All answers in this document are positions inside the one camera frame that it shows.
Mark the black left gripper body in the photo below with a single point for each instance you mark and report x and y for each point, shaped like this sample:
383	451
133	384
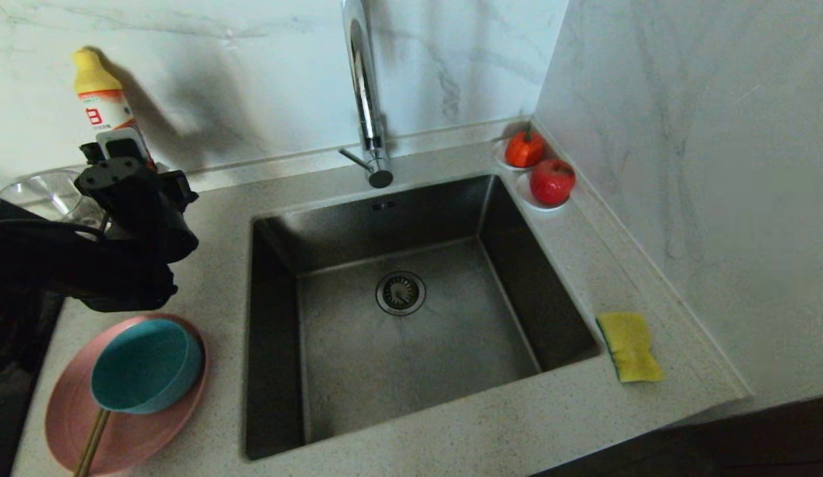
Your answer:
156	225

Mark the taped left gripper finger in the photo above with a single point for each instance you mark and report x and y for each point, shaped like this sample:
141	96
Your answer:
179	189

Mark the orange detergent bottle yellow cap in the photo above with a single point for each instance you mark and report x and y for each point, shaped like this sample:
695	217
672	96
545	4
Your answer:
100	99

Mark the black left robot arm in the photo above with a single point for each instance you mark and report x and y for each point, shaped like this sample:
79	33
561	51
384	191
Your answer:
54	265

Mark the stainless steel sink basin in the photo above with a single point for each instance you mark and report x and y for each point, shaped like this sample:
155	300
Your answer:
418	371

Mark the yellow and green sponge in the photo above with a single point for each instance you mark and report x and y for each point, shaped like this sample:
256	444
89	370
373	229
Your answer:
629	346

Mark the clear glass bowl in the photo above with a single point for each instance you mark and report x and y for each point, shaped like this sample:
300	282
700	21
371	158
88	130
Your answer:
40	192

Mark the teal bowl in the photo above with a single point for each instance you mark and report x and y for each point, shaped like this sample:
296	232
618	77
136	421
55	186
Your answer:
143	364

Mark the chrome kitchen faucet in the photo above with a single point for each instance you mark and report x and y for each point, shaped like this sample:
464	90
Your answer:
366	99

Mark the pink round plate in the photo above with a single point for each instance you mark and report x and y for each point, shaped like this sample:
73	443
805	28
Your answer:
140	437

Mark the round metal drain strainer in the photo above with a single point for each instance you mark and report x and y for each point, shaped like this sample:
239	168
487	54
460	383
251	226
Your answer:
400	292

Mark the black cooktop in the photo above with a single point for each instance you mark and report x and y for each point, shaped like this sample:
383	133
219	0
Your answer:
7	437

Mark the small white dish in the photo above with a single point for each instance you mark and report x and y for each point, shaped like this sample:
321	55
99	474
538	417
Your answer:
525	197
499	156

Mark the red tomato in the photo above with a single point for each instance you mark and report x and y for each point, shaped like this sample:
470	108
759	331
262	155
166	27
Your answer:
524	149

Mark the red apple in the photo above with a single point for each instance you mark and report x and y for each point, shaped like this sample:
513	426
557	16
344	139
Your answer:
552	182

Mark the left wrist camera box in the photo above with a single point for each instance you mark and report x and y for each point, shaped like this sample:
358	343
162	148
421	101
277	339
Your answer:
120	149

